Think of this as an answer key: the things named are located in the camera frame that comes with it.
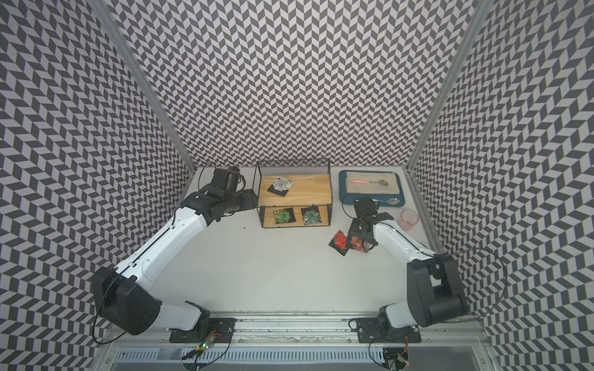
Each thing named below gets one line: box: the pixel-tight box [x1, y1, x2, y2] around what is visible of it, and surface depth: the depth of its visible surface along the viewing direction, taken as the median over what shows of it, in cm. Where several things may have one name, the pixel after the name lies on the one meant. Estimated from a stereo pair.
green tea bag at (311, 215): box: [300, 204, 323, 226], surface depth 101 cm
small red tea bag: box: [327, 229, 349, 257], surface depth 95 cm
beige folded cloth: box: [345, 171, 400, 195], surface depth 113 cm
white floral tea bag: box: [266, 176, 295, 198], surface depth 91 cm
